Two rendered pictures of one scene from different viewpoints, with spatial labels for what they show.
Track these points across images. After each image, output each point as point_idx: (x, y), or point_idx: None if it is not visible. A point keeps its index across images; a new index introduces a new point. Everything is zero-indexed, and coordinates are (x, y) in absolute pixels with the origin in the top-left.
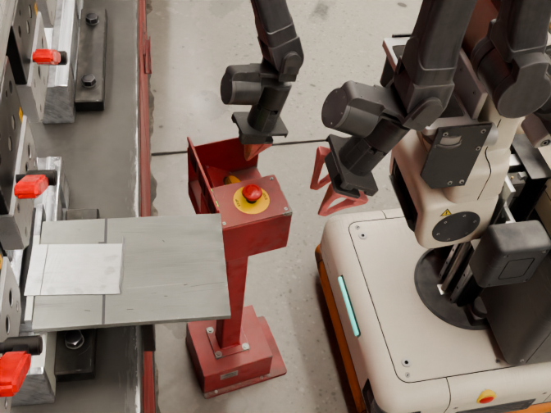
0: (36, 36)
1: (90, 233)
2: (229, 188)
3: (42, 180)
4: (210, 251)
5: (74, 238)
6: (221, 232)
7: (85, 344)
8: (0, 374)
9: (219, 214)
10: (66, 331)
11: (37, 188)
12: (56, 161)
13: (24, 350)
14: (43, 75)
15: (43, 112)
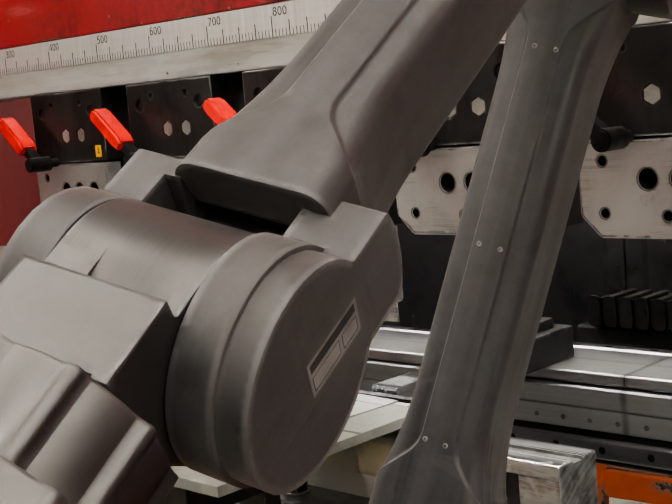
0: (474, 146)
1: (354, 423)
2: None
3: (220, 115)
4: (181, 467)
5: (365, 417)
6: (189, 479)
7: (280, 495)
8: (106, 112)
9: (216, 485)
10: (316, 491)
11: (204, 102)
12: (551, 462)
13: (126, 145)
14: (461, 204)
15: (426, 232)
